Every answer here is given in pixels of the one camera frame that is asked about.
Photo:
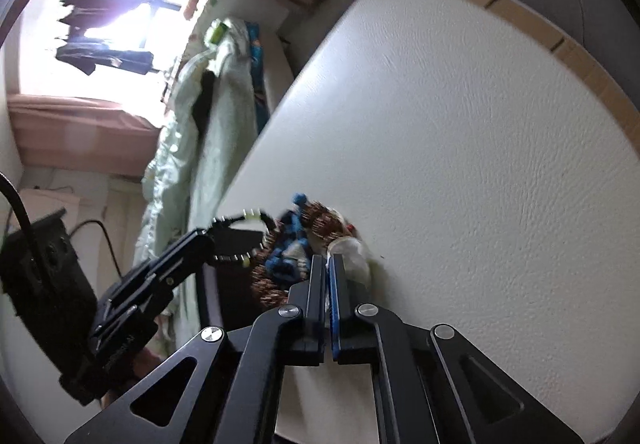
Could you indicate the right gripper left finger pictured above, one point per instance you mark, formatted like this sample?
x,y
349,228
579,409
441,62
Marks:
x,y
222,386

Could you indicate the hanging dark clothes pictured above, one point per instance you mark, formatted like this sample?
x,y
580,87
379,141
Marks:
x,y
85,53

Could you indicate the white low table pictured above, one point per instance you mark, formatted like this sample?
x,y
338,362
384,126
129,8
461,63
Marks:
x,y
494,190

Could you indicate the green quilt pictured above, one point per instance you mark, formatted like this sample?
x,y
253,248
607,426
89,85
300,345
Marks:
x,y
189,174

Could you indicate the clear plastic bag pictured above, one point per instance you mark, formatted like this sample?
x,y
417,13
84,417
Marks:
x,y
355,259

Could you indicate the pink curtain left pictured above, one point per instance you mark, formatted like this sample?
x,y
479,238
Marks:
x,y
81,134

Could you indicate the green toy on bed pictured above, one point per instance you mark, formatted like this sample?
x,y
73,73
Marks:
x,y
215,33

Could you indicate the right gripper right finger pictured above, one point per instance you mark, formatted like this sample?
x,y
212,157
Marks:
x,y
432,385

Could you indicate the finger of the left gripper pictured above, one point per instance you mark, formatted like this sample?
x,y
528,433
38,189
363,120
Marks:
x,y
236,250
247,215

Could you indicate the black item on bed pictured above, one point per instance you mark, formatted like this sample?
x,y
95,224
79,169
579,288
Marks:
x,y
203,103

